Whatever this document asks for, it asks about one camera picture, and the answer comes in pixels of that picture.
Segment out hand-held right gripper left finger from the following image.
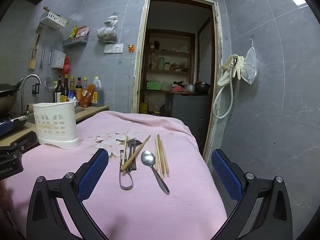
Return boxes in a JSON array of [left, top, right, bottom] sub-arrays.
[[26, 148, 110, 240]]

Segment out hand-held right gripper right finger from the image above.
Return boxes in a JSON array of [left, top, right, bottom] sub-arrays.
[[211, 149, 293, 240]]

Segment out grey metal tongs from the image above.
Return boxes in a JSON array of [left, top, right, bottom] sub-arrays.
[[119, 149, 135, 191]]

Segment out white plastic utensil holder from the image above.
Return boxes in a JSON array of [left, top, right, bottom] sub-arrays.
[[33, 102, 81, 150]]

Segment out blue gas stove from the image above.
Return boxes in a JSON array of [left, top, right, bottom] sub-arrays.
[[0, 115, 29, 137]]

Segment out steel fork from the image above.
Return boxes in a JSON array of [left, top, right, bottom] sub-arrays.
[[126, 138, 138, 172]]

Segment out brown wooden chopstick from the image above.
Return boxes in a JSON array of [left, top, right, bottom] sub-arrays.
[[120, 134, 151, 173]]

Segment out pink floral blanket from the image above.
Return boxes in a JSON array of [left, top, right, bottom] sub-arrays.
[[5, 110, 228, 240]]

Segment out dark wok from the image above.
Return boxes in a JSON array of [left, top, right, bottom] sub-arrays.
[[0, 79, 24, 115]]

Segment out chrome faucet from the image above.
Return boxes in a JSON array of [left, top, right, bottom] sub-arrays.
[[21, 74, 42, 115]]

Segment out grey cabinet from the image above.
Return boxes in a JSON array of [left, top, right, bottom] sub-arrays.
[[165, 92, 212, 140]]

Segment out blue and white bag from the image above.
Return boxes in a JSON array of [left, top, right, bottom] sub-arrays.
[[67, 91, 78, 107]]

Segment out dark pump sauce bottle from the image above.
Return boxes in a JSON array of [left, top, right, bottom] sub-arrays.
[[54, 76, 64, 103]]

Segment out dark-cap sauce bottle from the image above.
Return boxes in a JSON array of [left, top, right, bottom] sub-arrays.
[[75, 77, 83, 102]]

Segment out dark yellow-label sauce bottle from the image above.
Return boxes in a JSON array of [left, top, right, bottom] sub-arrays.
[[61, 74, 71, 103]]

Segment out yellow-cap sauce bottle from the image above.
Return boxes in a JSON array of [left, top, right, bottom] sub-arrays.
[[69, 76, 76, 98]]

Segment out black pot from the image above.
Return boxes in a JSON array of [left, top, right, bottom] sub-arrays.
[[194, 81, 211, 96]]

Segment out red plastic bag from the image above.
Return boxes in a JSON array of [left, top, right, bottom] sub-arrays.
[[62, 57, 71, 76]]

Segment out white rubber gloves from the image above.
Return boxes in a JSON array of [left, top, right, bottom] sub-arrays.
[[217, 54, 246, 87]]

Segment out white mesh bag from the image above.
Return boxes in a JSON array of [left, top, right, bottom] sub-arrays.
[[241, 39, 258, 85]]

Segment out wooden storage shelf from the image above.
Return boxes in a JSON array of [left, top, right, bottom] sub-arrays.
[[144, 29, 197, 93]]

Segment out hanging clear plastic bag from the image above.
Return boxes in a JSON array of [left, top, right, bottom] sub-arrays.
[[97, 12, 119, 44]]

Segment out red snack packet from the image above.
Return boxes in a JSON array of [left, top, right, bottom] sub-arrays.
[[76, 26, 90, 38]]

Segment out wire mesh strainer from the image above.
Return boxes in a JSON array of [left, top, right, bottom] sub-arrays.
[[45, 77, 56, 93]]

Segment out white hose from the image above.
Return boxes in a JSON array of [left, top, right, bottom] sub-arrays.
[[212, 57, 237, 119]]

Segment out wooden wall board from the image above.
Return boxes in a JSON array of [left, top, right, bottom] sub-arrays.
[[28, 33, 41, 70]]

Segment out white wall box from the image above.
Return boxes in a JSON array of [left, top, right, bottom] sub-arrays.
[[51, 50, 66, 69]]

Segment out white wall switch panel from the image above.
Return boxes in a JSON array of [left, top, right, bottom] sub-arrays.
[[104, 43, 124, 54]]

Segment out wooden door frame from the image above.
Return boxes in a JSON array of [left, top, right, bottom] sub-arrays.
[[131, 0, 223, 165]]

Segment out grey wall shelf rack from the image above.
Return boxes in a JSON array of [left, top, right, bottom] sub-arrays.
[[62, 35, 89, 47]]

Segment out white wall basket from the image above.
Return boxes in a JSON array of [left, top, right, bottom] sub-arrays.
[[40, 6, 69, 29]]

